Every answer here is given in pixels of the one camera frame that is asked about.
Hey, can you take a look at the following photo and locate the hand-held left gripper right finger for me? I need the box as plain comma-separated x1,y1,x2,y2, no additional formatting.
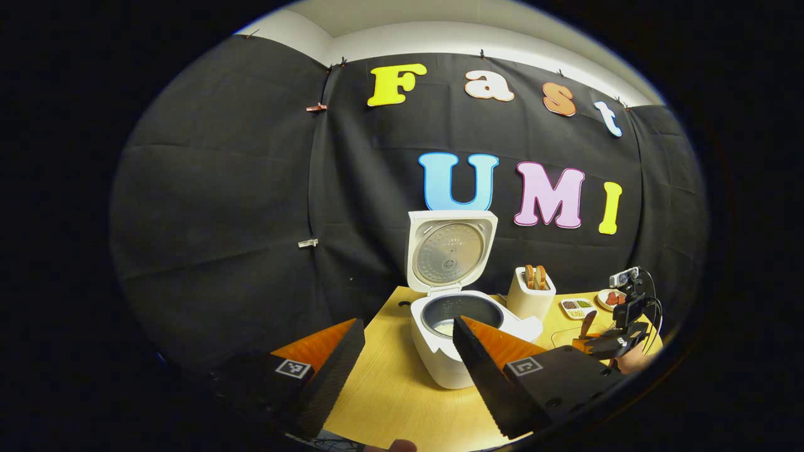
452,316,630,440

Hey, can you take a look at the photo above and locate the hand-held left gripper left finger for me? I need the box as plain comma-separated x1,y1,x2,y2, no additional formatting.
212,318,367,440

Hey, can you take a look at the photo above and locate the white rice cooker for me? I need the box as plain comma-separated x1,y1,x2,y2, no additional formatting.
406,210,545,390

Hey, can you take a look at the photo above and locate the white divided grain dish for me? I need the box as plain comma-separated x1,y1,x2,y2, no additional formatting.
559,298,597,320

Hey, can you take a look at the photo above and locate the white toaster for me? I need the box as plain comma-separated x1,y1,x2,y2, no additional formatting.
506,265,558,323

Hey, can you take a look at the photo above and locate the black backdrop cloth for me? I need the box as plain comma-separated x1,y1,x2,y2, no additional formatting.
110,35,710,377

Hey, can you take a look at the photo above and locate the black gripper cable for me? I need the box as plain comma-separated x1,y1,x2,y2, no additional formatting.
639,270,665,353

